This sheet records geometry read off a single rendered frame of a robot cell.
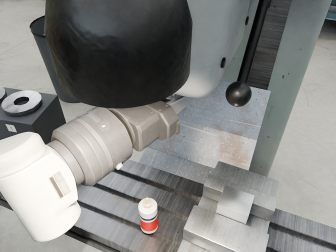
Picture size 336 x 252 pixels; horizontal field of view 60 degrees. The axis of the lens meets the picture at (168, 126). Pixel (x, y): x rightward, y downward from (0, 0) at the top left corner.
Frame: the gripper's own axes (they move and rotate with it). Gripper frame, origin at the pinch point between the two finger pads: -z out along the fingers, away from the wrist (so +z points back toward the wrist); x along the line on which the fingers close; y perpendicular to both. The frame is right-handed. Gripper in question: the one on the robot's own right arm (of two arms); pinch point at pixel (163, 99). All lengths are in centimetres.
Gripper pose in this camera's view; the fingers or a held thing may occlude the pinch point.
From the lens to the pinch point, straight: 48.1
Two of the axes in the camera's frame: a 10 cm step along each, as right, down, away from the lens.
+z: -6.6, 4.9, -5.7
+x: -7.5, -4.4, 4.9
